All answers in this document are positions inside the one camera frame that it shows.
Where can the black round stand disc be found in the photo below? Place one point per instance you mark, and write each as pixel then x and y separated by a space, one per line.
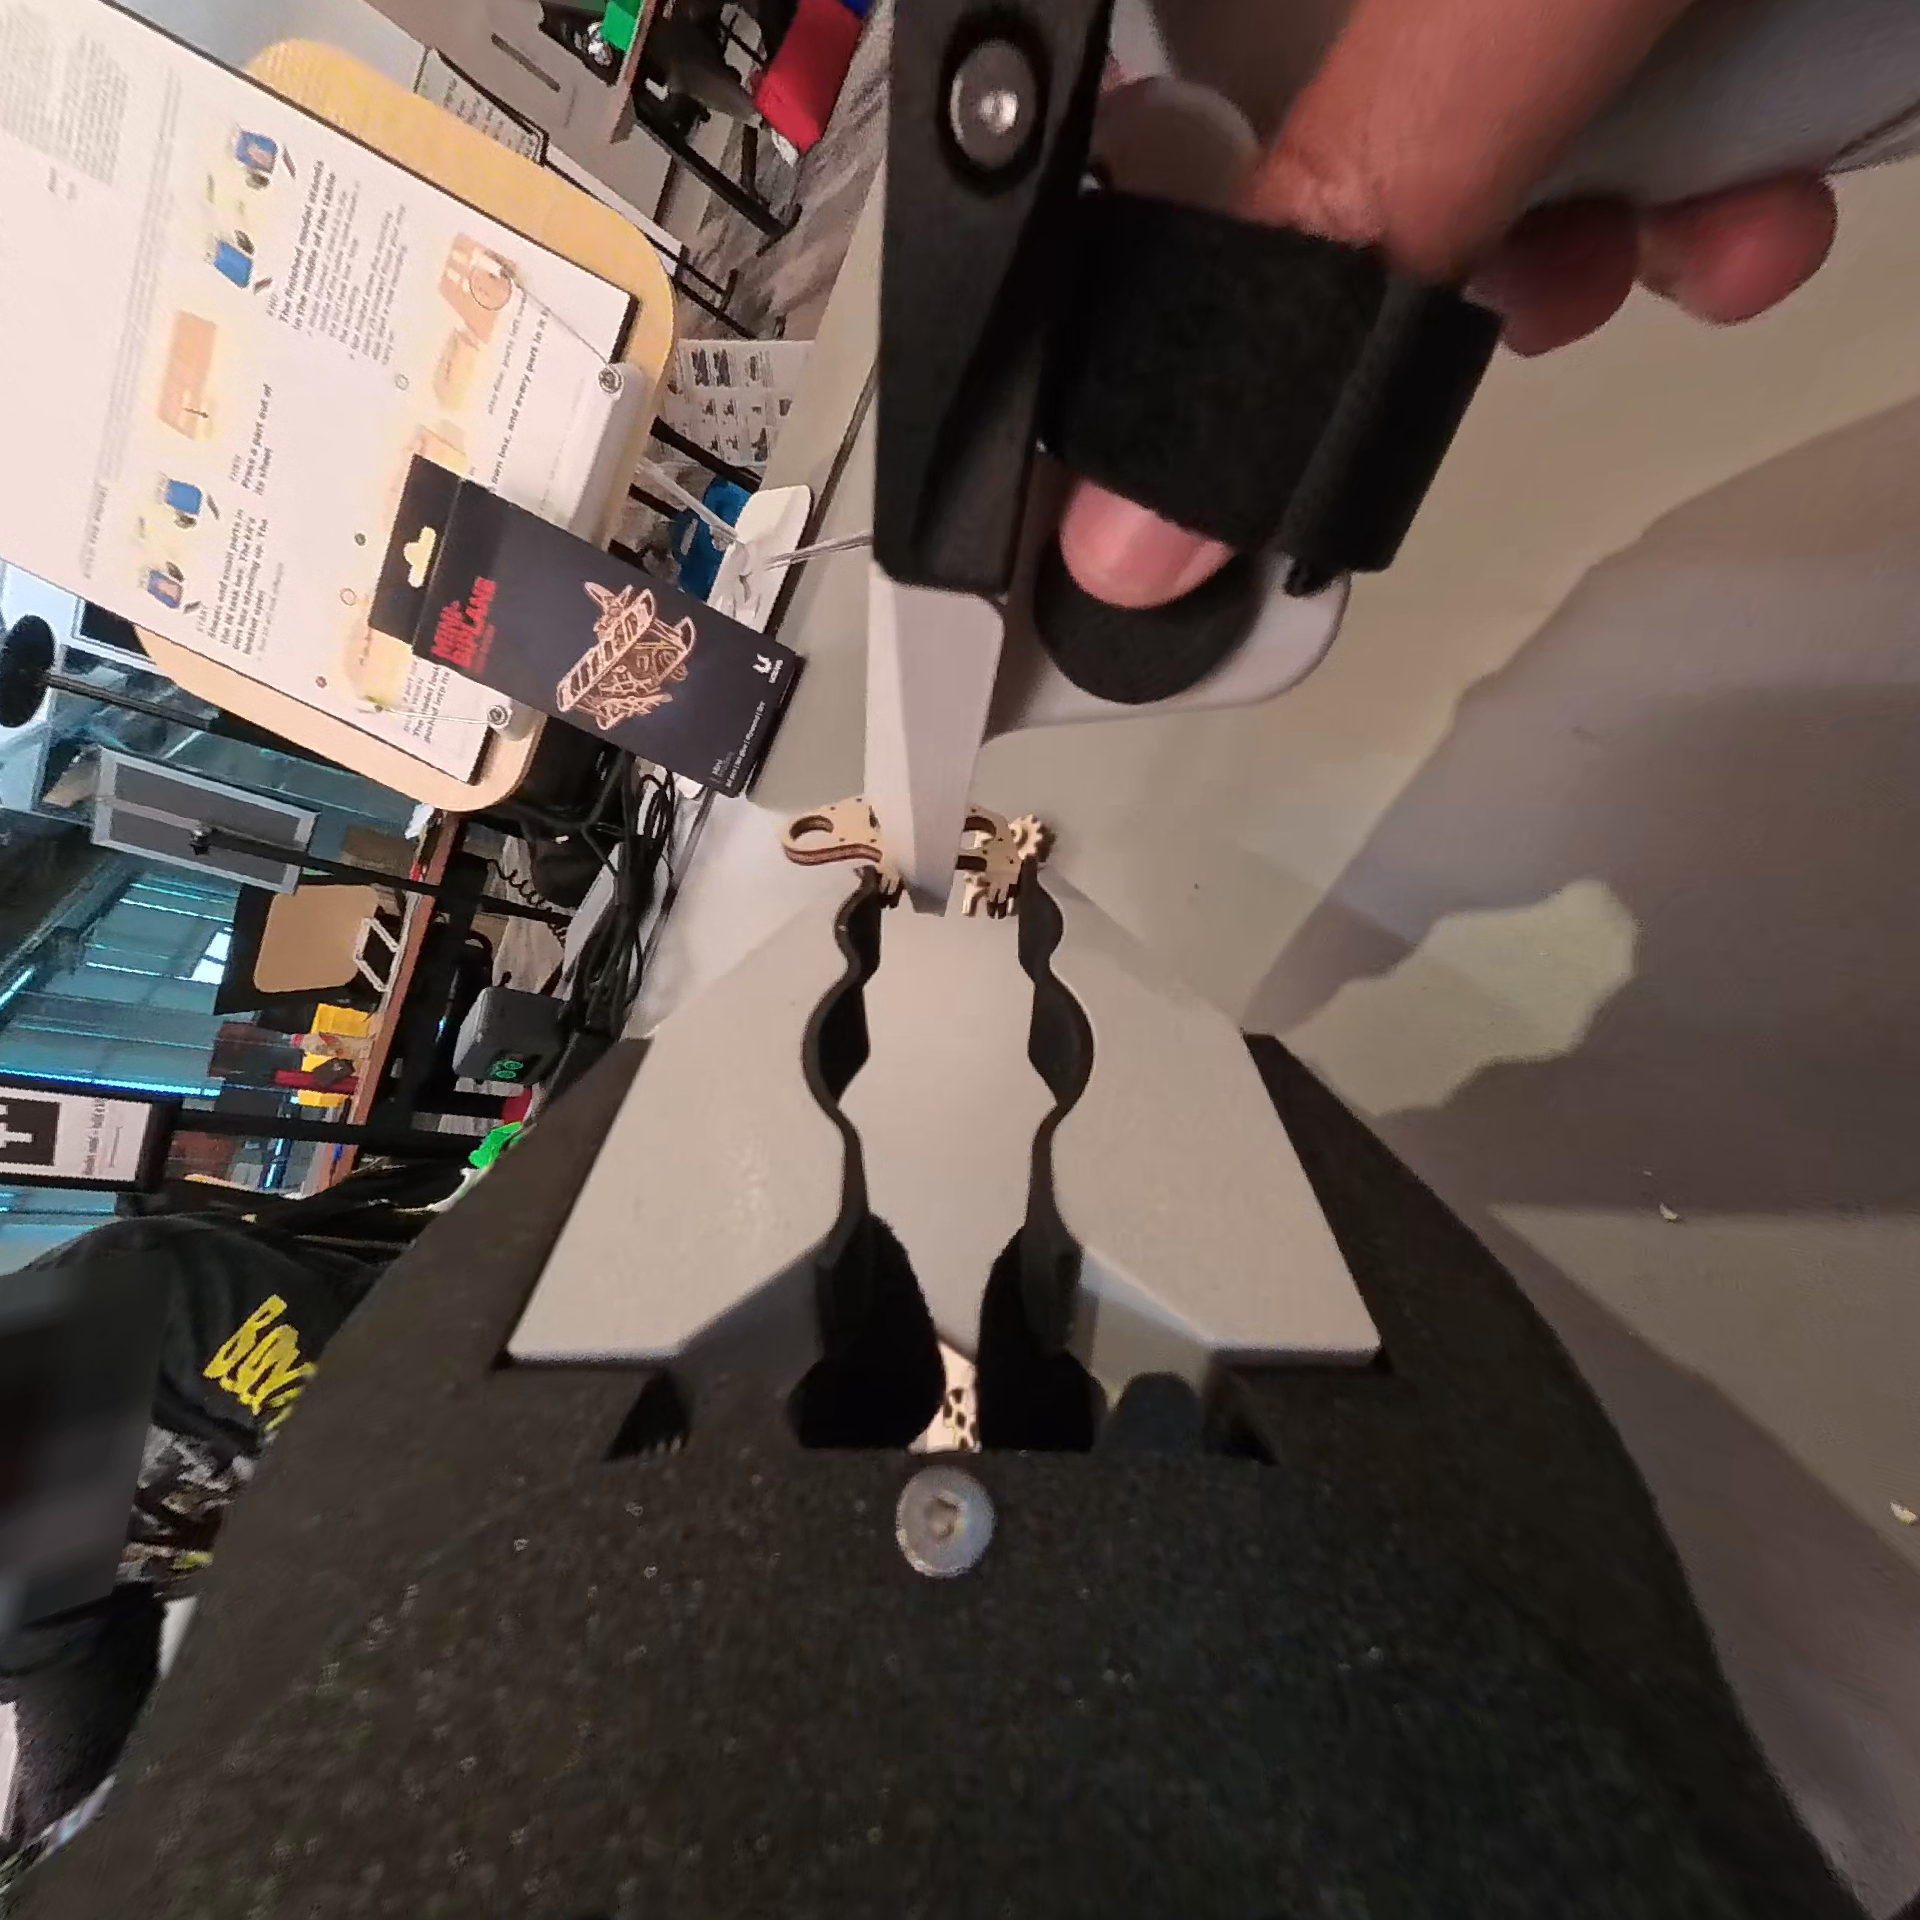
pixel 23 667

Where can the white instruction sheet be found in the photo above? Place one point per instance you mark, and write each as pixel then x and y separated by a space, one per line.
pixel 225 375

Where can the white leaflet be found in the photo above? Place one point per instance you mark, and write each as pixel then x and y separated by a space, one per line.
pixel 743 397

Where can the grey metal case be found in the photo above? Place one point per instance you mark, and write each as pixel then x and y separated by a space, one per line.
pixel 196 819

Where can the red plastic bin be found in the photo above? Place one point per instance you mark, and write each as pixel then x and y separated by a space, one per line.
pixel 809 75

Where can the black power adapter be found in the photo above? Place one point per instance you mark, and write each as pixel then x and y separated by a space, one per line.
pixel 504 1036

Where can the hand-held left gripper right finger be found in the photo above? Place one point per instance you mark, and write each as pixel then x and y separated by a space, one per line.
pixel 1200 1229

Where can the person's right hand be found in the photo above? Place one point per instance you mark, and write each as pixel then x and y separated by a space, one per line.
pixel 1441 135

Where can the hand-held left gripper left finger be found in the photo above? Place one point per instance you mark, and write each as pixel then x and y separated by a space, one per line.
pixel 692 1229

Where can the wooden gear model assembly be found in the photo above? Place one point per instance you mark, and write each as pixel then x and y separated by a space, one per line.
pixel 833 844

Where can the black model kit box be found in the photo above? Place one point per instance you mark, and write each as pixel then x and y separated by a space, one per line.
pixel 599 645

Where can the framed marker sign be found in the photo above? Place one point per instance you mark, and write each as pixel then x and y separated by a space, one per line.
pixel 76 1141

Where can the white stand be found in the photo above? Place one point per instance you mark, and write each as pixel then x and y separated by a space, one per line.
pixel 773 524

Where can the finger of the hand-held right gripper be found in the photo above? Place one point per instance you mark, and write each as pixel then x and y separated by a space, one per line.
pixel 923 721

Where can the dark printed cloth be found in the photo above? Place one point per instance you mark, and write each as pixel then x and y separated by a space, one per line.
pixel 149 1348

